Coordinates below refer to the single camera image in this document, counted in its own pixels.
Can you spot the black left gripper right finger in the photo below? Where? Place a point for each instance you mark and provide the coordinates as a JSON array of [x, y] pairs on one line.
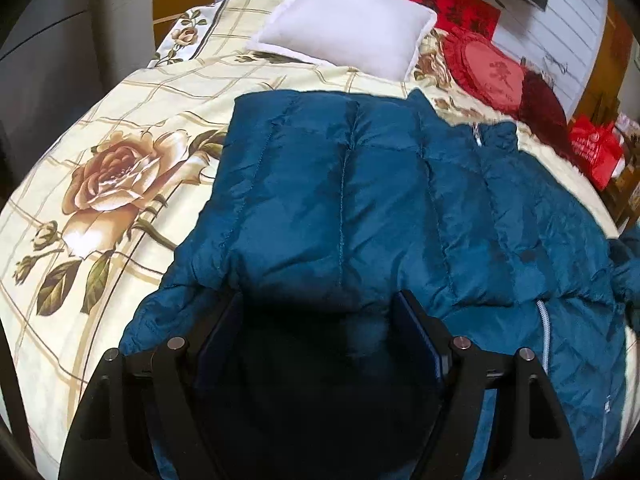
[[530, 437]]

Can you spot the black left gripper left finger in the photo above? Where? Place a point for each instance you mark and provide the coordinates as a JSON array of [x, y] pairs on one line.
[[133, 401]]

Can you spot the teal blue puffer jacket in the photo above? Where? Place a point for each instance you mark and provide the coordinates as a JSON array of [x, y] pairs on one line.
[[342, 199]]

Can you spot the cream floral checked bedspread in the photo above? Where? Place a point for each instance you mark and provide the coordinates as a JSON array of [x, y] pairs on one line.
[[94, 227]]

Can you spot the wooden chair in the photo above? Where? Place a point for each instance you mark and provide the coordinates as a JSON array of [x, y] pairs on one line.
[[621, 196]]

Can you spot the red shopping bag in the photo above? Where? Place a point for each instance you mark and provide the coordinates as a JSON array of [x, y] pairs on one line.
[[597, 149]]

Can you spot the dark red velvet cushion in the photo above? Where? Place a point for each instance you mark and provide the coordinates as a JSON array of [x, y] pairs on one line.
[[543, 113]]

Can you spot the red heart-shaped cushion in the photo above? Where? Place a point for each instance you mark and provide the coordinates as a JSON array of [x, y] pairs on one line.
[[482, 70]]

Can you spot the grey wardrobe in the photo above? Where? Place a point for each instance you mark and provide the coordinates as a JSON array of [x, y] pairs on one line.
[[49, 78]]

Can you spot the white slatted headboard panel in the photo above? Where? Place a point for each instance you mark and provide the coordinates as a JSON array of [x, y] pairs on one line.
[[563, 39]]

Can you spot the white square pillow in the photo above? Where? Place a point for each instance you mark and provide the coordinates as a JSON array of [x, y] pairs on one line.
[[381, 38]]

